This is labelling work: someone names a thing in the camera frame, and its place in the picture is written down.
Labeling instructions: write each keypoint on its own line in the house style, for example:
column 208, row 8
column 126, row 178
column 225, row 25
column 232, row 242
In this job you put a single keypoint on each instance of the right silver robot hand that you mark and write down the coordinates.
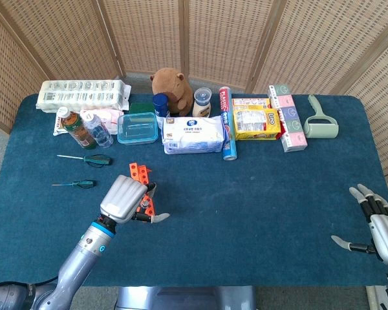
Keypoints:
column 386, row 235

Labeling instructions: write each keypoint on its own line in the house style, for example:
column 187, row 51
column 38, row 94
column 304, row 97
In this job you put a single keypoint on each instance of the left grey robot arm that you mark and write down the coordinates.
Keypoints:
column 81, row 261

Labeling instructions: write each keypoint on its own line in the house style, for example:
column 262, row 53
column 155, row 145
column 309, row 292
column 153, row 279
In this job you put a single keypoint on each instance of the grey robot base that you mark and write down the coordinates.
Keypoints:
column 184, row 298

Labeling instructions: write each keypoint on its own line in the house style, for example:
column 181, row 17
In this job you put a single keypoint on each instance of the orange tool rack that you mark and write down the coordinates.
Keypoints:
column 139, row 174

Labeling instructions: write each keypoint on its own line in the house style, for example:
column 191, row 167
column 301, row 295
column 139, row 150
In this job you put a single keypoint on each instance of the blue table cloth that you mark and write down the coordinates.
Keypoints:
column 245, row 210

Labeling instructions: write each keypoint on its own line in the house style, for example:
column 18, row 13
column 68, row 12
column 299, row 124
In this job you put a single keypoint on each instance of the pastel tissue pack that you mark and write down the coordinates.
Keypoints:
column 291, row 129

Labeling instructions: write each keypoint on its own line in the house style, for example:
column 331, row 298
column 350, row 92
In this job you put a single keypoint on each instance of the yellow snack bag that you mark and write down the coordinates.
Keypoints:
column 257, row 124

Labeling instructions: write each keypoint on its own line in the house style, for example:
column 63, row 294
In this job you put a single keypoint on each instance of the blue plastic wrap roll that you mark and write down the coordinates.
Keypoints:
column 229, row 142

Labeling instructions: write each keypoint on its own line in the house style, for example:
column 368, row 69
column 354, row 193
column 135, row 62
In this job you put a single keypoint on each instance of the red yellow snack box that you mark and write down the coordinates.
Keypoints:
column 250, row 102

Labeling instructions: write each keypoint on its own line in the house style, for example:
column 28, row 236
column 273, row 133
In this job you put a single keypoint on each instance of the white wet wipes pack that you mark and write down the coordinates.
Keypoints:
column 194, row 134

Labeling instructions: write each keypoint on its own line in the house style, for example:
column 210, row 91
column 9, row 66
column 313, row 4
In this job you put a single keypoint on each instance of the white bottle clear cap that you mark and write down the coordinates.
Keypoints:
column 202, row 106

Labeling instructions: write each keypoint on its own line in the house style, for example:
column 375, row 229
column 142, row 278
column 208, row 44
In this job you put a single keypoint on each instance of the brown capybara plush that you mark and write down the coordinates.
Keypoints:
column 173, row 87

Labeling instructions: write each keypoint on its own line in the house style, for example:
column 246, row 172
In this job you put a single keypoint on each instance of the blue white spray can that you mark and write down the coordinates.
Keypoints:
column 161, row 105

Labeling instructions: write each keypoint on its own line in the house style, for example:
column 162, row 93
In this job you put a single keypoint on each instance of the clear container teal lid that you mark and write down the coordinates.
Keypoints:
column 137, row 129

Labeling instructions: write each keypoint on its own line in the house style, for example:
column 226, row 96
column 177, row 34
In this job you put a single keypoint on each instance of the dark green sponge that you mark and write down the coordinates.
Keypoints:
column 140, row 107

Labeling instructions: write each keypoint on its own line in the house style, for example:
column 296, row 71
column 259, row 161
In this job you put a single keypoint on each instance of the white pink snack bag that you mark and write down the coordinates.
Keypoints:
column 111, row 117

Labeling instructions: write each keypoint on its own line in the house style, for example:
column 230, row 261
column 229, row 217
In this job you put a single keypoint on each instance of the clear water bottle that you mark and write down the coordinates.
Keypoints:
column 100, row 132

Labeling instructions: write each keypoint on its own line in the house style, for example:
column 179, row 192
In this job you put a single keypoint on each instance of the wicker folding screen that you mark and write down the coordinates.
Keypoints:
column 148, row 35

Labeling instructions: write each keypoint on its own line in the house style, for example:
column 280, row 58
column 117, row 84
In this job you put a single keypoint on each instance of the green tea bottle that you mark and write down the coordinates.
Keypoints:
column 79, row 130

